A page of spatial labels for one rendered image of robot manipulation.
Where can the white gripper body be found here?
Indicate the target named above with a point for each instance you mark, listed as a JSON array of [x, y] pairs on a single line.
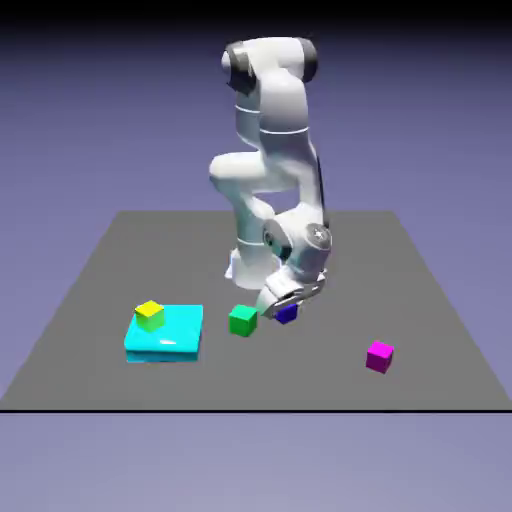
[[280, 294]]

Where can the small blue cube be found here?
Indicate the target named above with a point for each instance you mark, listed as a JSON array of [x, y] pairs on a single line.
[[286, 314]]

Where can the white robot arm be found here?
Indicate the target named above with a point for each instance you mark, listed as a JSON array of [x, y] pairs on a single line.
[[280, 120]]

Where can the small green cube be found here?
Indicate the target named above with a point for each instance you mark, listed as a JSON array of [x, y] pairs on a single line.
[[242, 320]]

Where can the small magenta cube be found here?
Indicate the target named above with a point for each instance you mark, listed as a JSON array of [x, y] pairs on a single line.
[[379, 356]]

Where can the small yellow cube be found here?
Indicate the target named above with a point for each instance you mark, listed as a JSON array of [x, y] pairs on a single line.
[[149, 316]]

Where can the large cyan box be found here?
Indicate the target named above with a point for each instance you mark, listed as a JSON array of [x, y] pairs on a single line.
[[168, 340]]

